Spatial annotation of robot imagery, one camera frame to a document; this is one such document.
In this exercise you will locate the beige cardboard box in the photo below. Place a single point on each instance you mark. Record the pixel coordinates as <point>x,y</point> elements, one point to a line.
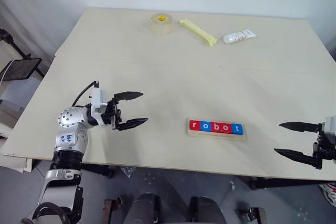
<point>14,165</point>

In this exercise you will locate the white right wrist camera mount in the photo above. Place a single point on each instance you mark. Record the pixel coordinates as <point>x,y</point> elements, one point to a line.
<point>331,125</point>

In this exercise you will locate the red letter o block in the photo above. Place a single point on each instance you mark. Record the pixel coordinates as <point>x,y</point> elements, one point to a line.
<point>226,128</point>

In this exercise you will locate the blue letter o block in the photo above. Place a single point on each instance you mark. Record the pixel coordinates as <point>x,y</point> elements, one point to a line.
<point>206,126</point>

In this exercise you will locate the red letter b block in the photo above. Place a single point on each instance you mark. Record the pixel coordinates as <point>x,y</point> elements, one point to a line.
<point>216,127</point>

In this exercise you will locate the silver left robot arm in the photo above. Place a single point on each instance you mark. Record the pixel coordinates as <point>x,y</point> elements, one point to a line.
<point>68,117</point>

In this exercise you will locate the black table frame bar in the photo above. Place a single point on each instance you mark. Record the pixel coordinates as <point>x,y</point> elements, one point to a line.
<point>288,182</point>

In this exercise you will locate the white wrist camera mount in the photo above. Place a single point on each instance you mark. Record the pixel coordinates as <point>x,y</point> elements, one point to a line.
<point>331,125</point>
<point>98,98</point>

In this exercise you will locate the black tripod stand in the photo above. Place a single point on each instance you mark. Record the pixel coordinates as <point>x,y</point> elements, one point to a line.
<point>14,45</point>

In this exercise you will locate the dark rounded shape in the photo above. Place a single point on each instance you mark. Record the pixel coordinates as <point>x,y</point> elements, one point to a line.
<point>141,209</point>
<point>206,211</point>

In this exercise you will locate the beige tape roll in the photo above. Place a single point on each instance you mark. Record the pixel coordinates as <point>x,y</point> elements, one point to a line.
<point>162,26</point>

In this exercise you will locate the wooden letter tray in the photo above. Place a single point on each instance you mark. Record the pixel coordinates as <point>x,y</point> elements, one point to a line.
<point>218,136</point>

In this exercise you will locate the white squeeze tube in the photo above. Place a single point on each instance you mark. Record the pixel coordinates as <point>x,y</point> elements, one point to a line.
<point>239,36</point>

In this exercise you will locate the yellow wrapped packet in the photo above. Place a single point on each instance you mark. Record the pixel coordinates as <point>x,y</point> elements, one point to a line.
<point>198,32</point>

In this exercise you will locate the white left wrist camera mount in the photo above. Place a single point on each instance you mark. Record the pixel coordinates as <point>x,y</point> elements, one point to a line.
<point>98,98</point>

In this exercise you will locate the black table leg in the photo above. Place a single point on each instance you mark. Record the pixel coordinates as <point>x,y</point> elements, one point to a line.
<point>99,171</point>

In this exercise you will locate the blue letter t block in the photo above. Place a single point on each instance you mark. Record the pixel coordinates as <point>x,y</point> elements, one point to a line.
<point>237,129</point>

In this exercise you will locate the clear plastic bag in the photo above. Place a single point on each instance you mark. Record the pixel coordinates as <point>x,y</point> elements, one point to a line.
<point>127,172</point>

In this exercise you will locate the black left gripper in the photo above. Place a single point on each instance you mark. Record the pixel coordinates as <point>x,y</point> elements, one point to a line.
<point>115,113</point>

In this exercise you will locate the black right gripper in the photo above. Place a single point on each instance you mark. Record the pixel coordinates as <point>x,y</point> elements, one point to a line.
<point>325,146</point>

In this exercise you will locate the red letter r block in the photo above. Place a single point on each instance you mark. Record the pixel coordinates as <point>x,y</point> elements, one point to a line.
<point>195,125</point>

